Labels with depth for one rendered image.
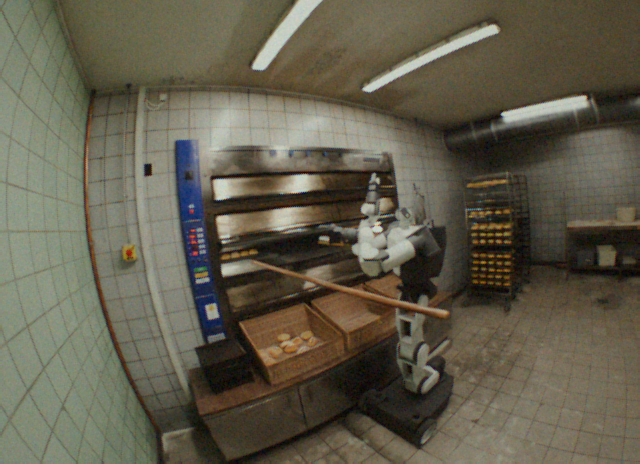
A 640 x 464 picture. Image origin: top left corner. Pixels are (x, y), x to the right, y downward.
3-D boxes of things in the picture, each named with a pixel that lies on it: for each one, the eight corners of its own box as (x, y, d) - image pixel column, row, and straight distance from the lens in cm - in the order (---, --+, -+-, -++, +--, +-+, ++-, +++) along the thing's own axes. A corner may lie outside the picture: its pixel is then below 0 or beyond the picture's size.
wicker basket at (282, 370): (245, 354, 198) (237, 321, 186) (309, 331, 215) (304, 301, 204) (271, 387, 159) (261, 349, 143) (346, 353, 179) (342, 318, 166)
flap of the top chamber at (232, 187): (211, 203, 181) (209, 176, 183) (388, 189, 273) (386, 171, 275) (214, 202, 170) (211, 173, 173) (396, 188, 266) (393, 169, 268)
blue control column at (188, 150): (200, 334, 394) (174, 186, 367) (210, 332, 395) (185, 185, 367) (234, 418, 230) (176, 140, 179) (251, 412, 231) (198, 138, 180)
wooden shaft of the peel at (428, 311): (451, 318, 87) (451, 310, 85) (446, 322, 84) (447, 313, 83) (255, 262, 220) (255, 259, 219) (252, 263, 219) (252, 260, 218)
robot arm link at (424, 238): (413, 263, 124) (434, 250, 130) (420, 260, 116) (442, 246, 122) (401, 242, 124) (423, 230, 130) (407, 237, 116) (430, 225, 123)
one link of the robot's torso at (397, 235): (429, 269, 172) (426, 216, 166) (453, 283, 143) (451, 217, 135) (387, 276, 163) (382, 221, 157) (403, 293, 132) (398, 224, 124)
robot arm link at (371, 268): (361, 258, 133) (362, 281, 117) (356, 242, 128) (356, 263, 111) (381, 253, 132) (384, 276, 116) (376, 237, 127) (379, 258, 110)
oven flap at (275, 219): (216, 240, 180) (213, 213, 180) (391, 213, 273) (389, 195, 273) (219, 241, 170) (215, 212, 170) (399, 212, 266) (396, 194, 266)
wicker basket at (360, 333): (313, 330, 216) (308, 300, 205) (363, 309, 245) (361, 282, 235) (349, 352, 180) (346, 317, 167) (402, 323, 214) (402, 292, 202)
